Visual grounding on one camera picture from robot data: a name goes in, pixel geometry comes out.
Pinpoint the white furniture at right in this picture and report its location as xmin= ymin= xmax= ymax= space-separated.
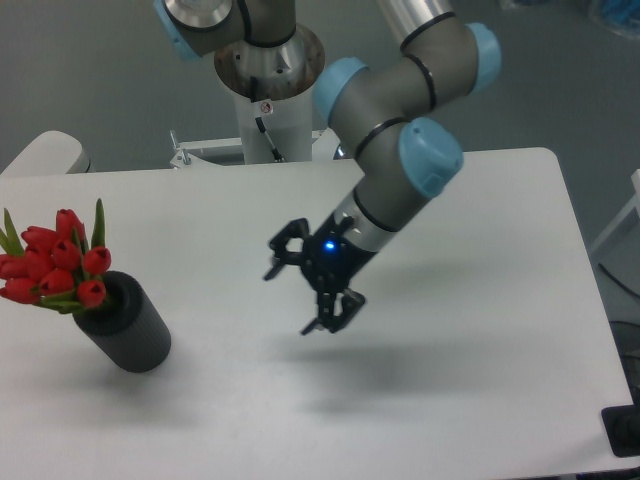
xmin=588 ymin=170 xmax=639 ymax=261

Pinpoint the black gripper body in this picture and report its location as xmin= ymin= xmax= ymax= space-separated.
xmin=301 ymin=215 xmax=375 ymax=297

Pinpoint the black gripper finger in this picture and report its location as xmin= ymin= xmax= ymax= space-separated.
xmin=263 ymin=218 xmax=311 ymax=281
xmin=300 ymin=288 xmax=366 ymax=334

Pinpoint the black box at table edge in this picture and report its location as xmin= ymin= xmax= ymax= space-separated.
xmin=601 ymin=405 xmax=639 ymax=458

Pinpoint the dark grey ribbed vase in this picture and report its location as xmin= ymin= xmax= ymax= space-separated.
xmin=73 ymin=271 xmax=172 ymax=373

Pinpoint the red tulip bouquet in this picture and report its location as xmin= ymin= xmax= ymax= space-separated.
xmin=1 ymin=199 xmax=115 ymax=315

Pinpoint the black cable on floor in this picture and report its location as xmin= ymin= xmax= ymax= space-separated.
xmin=599 ymin=264 xmax=640 ymax=296

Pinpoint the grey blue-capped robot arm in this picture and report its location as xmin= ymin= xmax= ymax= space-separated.
xmin=154 ymin=1 xmax=502 ymax=333

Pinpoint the blue item in clear bag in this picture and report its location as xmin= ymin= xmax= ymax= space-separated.
xmin=588 ymin=0 xmax=639 ymax=39

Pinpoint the black pedestal cable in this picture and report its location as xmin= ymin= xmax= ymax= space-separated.
xmin=249 ymin=75 xmax=287 ymax=164

